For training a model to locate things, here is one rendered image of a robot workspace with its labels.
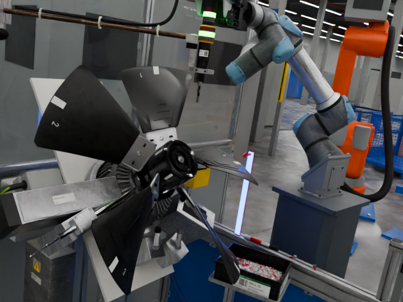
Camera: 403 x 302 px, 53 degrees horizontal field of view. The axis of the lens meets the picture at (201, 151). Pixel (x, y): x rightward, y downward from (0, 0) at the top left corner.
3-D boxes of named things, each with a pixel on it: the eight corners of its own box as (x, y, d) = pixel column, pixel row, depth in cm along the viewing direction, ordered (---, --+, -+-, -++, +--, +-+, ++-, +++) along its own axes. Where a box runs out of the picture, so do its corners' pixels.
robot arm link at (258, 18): (265, 3, 123) (243, 3, 128) (257, 1, 120) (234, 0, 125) (261, 29, 125) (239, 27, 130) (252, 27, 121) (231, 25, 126)
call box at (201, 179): (164, 180, 171) (167, 156, 169) (179, 177, 179) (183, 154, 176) (192, 192, 162) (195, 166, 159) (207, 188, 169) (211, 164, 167)
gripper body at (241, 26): (229, 26, 113) (252, 32, 122) (234, -7, 111) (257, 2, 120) (208, 24, 117) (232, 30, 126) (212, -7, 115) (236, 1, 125)
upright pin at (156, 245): (150, 247, 114) (153, 226, 113) (155, 245, 116) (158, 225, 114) (155, 250, 113) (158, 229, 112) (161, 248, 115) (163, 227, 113)
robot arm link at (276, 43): (270, 74, 132) (253, 47, 135) (299, 53, 128) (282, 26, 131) (262, 68, 125) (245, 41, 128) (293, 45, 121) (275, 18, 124)
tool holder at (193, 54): (180, 70, 111) (185, 33, 109) (183, 69, 118) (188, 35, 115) (213, 75, 110) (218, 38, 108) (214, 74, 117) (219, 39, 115)
